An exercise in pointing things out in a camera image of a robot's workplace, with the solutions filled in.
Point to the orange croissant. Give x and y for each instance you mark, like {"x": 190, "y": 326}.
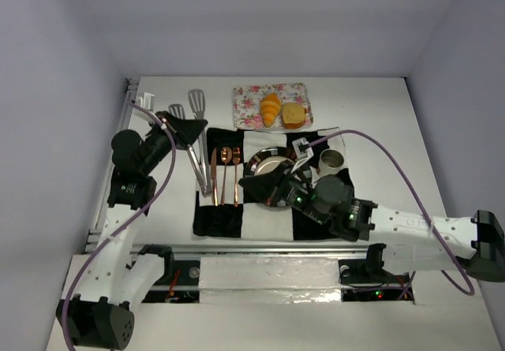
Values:
{"x": 270, "y": 107}

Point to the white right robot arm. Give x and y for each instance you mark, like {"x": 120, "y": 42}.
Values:
{"x": 399, "y": 241}

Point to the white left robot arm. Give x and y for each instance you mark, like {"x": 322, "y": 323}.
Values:
{"x": 99, "y": 308}

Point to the grey ceramic cup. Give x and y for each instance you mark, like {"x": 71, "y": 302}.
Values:
{"x": 330, "y": 162}

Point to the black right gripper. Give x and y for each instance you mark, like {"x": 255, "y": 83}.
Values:
{"x": 279, "y": 183}

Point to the copper spoon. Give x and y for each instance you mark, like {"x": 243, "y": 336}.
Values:
{"x": 226, "y": 156}

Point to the copper fork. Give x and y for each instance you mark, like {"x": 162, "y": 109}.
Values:
{"x": 236, "y": 158}

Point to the floral rectangular tray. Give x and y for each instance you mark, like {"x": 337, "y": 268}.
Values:
{"x": 246, "y": 101}

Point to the black white checkered cloth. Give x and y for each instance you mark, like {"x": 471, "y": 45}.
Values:
{"x": 252, "y": 222}

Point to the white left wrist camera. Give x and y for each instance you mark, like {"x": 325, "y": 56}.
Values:
{"x": 145, "y": 100}

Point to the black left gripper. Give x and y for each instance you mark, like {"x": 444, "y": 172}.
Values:
{"x": 170, "y": 128}

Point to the copper knife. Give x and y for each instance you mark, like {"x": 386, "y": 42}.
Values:
{"x": 214, "y": 177}

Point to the black rimmed beige plate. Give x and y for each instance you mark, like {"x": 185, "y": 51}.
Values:
{"x": 265, "y": 161}

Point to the brown bread slice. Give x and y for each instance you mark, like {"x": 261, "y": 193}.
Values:
{"x": 294, "y": 115}

